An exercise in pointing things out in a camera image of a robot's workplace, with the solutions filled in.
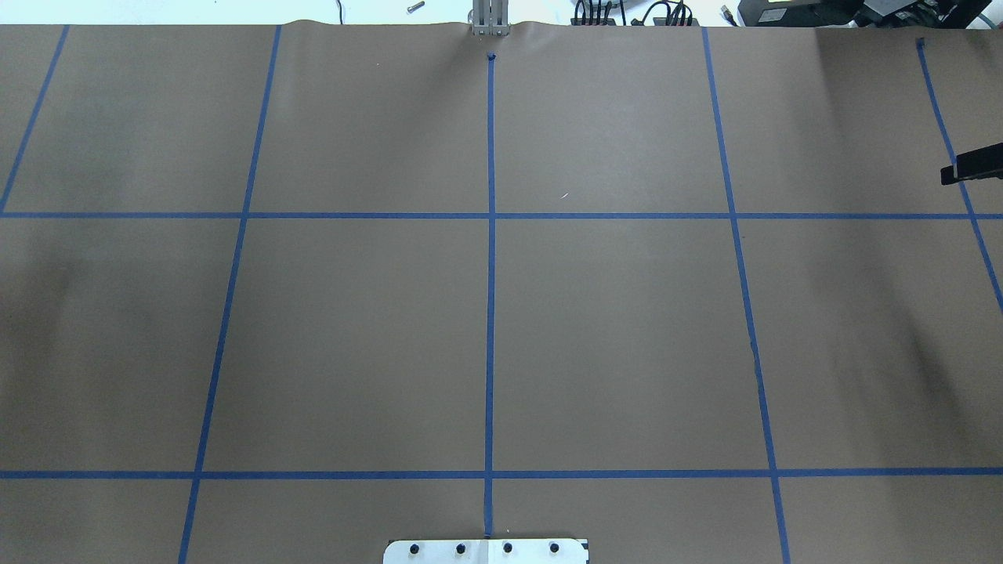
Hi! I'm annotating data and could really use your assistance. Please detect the black monitor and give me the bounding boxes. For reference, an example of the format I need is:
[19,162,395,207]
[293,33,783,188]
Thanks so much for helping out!
[940,143,1003,186]

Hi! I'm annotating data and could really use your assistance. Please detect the aluminium frame post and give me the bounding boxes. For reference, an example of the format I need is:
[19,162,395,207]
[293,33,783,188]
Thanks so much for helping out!
[469,0,511,37]

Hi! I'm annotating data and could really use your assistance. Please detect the white pedestal column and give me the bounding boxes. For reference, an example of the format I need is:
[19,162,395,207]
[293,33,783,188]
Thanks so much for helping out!
[382,538,590,563]

